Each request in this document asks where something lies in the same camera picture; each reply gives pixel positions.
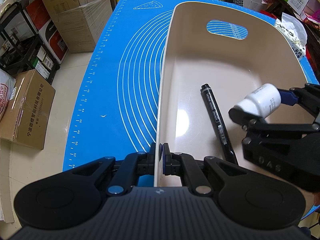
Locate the white pill bottle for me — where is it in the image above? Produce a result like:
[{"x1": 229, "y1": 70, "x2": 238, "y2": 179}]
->
[{"x1": 234, "y1": 83, "x2": 281, "y2": 118}]

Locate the black marker pen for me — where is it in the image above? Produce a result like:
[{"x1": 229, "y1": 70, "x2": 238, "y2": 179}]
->
[{"x1": 201, "y1": 83, "x2": 238, "y2": 165}]

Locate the beige plastic storage bin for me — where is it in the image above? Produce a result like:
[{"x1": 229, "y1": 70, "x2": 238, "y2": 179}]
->
[{"x1": 156, "y1": 2, "x2": 309, "y2": 173}]

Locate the blue silicone baking mat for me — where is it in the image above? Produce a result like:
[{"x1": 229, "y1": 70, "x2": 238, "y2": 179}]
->
[{"x1": 62, "y1": 0, "x2": 318, "y2": 171}]

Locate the white tissue pack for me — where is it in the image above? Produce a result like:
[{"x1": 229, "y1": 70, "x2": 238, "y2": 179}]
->
[{"x1": 274, "y1": 13, "x2": 308, "y2": 61}]

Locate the brown cardboard box on floor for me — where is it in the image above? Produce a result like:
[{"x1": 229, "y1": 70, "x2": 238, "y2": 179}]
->
[{"x1": 1, "y1": 69, "x2": 55, "y2": 150}]

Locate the black metal shelf rack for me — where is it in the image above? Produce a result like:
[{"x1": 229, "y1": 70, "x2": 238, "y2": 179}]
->
[{"x1": 1, "y1": 2, "x2": 60, "y2": 84}]

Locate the large stacked cardboard box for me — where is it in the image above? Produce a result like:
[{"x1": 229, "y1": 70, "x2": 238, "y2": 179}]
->
[{"x1": 42, "y1": 0, "x2": 112, "y2": 53}]

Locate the red white appliance box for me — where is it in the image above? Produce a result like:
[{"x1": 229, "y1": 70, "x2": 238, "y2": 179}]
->
[{"x1": 26, "y1": 0, "x2": 68, "y2": 64}]

